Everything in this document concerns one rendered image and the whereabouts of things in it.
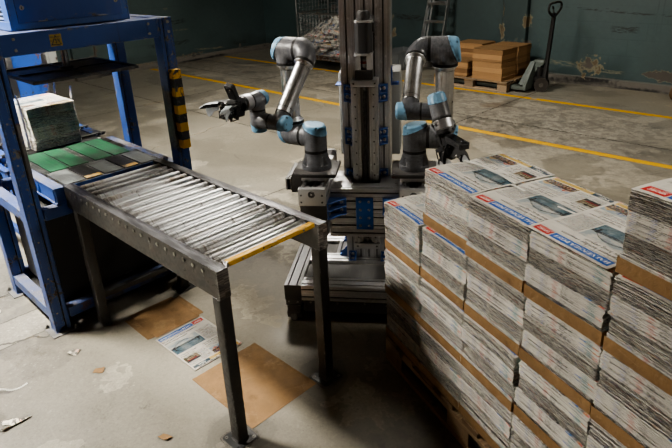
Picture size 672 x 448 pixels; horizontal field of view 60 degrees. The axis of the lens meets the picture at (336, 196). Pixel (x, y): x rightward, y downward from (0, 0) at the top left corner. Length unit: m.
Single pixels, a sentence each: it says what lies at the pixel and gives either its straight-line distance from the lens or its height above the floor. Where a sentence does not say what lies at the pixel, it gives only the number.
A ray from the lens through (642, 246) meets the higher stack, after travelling 1.52.
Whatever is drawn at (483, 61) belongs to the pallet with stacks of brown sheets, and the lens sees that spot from 8.51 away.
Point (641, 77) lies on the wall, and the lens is 8.82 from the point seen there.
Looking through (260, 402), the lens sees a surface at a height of 0.00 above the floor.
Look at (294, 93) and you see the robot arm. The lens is 2.71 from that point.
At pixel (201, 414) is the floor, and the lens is 2.75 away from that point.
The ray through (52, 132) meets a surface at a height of 0.89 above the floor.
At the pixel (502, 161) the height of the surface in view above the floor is 1.06.
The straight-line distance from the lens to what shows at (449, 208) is 2.12.
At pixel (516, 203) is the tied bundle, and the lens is 1.94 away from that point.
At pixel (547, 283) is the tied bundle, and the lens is 1.77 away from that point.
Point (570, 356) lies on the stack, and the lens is 1.82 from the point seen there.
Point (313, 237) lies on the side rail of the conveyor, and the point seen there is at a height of 0.73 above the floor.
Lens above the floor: 1.81
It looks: 22 degrees down
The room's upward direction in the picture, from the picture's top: 2 degrees counter-clockwise
